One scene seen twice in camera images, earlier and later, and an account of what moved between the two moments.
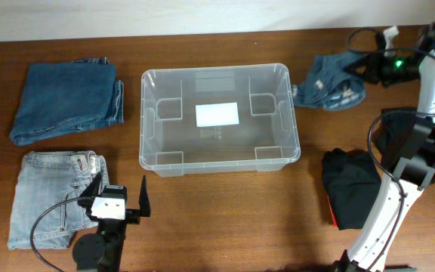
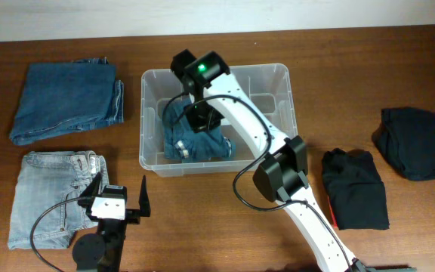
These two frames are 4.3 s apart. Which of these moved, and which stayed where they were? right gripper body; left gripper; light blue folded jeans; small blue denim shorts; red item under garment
Moved: small blue denim shorts; right gripper body
Stayed: red item under garment; light blue folded jeans; left gripper
